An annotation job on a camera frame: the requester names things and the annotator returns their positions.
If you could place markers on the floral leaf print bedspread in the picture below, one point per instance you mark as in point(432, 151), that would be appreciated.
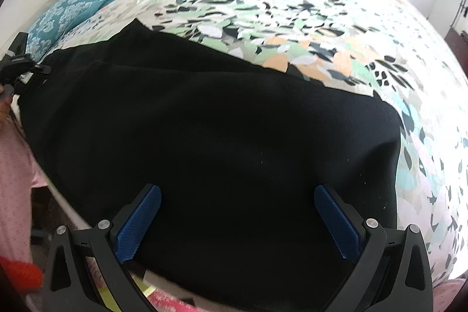
point(329, 41)

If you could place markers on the red fuzzy cloth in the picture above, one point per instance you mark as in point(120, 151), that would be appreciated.
point(18, 273)

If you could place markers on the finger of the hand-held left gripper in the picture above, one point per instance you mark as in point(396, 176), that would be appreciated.
point(42, 69)

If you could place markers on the pink dotted garment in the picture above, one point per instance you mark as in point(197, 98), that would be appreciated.
point(16, 187)

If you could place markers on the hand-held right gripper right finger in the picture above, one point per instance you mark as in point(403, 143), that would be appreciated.
point(338, 224)

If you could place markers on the black pants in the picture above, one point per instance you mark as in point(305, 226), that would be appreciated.
point(204, 136)

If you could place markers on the dark wooden furniture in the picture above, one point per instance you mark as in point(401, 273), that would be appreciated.
point(459, 41)

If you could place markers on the pink printed item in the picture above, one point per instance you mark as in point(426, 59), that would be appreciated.
point(175, 303)

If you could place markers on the yellow green paper item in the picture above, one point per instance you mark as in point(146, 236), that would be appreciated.
point(140, 292)

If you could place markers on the person's left hand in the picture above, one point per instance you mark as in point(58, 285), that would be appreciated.
point(4, 107)

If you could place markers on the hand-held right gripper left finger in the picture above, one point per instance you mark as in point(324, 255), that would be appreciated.
point(137, 224)

